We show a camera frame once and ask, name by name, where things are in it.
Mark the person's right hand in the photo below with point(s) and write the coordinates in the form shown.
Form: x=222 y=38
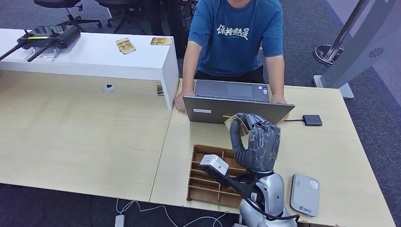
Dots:
x=183 y=101

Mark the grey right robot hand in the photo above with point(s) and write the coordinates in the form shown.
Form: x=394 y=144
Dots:
x=261 y=147

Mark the person's left hand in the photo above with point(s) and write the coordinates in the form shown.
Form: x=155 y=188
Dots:
x=278 y=99

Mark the gold patterned room key card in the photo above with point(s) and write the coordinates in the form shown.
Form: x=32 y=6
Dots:
x=231 y=190
x=233 y=120

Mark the gold patterned ID card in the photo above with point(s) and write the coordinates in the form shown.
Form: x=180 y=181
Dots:
x=161 y=41

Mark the person's right forearm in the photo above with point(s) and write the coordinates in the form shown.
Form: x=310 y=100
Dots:
x=189 y=76

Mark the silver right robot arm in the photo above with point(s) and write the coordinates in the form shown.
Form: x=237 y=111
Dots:
x=271 y=194

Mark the person's left forearm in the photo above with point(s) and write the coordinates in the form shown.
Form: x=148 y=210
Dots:
x=275 y=83

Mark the grey white card reader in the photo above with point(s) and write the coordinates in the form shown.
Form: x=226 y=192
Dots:
x=304 y=197

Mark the person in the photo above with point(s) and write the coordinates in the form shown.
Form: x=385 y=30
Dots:
x=235 y=47

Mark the wooden card organizer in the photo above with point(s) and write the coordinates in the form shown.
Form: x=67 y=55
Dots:
x=203 y=188

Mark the grey laptop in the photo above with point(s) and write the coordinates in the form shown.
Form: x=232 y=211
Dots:
x=213 y=109

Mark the small black usb hub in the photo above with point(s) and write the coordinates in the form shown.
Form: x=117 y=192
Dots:
x=312 y=120

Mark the bystander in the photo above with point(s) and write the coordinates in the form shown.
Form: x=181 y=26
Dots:
x=177 y=28

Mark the round white desk grommet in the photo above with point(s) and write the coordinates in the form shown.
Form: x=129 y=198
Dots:
x=108 y=88

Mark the grey kiosk stand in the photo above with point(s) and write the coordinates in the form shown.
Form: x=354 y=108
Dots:
x=360 y=53

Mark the white desk shelf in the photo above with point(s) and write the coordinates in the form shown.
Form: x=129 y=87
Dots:
x=94 y=59

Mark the black office chair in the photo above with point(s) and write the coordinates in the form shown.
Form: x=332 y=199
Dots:
x=122 y=9
x=56 y=2

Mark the white power strip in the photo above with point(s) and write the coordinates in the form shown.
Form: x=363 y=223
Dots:
x=119 y=221

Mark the clear acrylic stand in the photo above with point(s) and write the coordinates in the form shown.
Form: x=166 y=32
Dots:
x=44 y=56

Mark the black remote controller with antennas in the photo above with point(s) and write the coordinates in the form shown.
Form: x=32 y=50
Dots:
x=50 y=36

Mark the chrome stanchion post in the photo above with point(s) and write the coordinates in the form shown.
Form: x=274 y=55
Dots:
x=327 y=53

